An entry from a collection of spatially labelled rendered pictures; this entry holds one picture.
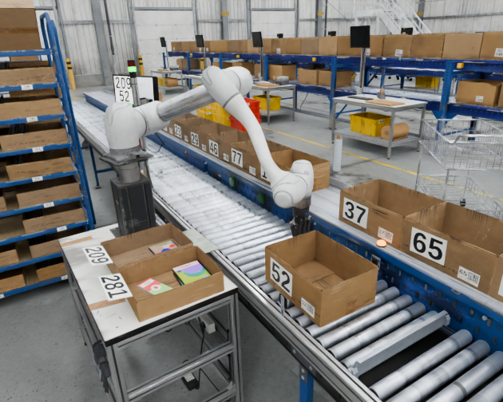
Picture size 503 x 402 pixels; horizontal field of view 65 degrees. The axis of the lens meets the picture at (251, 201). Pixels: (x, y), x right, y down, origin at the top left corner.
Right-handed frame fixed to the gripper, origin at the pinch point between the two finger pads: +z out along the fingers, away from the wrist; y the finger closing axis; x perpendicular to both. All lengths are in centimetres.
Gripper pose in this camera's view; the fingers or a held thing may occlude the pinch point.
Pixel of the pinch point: (300, 244)
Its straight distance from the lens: 189.4
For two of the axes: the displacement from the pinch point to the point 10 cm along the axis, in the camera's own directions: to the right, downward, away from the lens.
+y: -8.5, 2.2, -4.7
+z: 0.3, 9.2, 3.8
